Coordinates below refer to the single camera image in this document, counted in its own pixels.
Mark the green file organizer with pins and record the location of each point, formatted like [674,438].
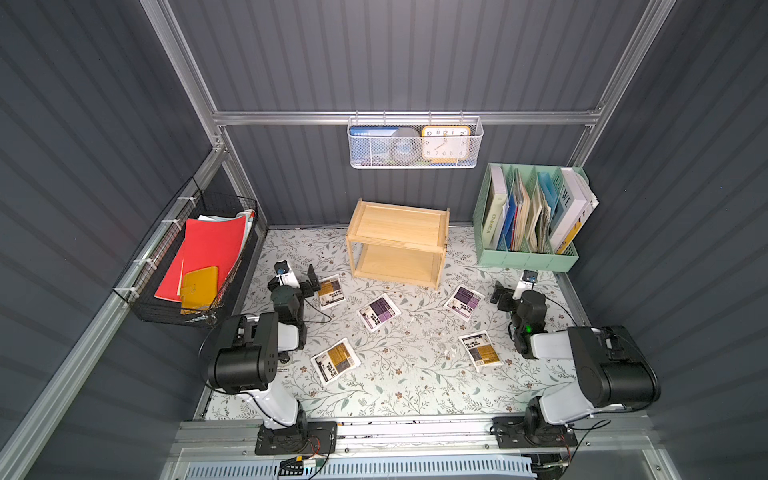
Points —
[546,261]

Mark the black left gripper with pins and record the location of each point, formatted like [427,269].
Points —
[305,285]

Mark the grey tape roll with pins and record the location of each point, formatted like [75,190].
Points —
[405,145]

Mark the red folder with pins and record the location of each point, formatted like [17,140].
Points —
[206,243]

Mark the white thick book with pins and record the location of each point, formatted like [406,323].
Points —
[575,204]

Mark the black wire side basket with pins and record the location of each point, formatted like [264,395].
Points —
[139,289]

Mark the orange square clock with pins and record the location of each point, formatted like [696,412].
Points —
[446,143]

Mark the wooden two-tier shelf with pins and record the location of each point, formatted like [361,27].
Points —
[400,244]

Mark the floral table mat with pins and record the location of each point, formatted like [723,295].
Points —
[414,364]

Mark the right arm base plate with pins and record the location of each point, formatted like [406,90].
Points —
[515,432]

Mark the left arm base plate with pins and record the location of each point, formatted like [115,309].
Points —
[314,437]

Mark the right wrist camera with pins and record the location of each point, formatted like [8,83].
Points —
[527,282]

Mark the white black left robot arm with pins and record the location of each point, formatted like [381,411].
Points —
[244,358]

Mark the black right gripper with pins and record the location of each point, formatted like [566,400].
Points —
[505,297]

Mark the yellow notebook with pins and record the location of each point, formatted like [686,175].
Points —
[199,289]

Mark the blue box in basket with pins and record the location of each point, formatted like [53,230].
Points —
[370,146]

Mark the purple coffee bag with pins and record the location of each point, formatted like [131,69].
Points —
[463,302]
[378,312]

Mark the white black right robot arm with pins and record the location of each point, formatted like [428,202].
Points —
[612,374]

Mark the orange coffee bag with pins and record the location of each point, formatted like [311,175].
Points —
[480,349]
[331,292]
[335,361]

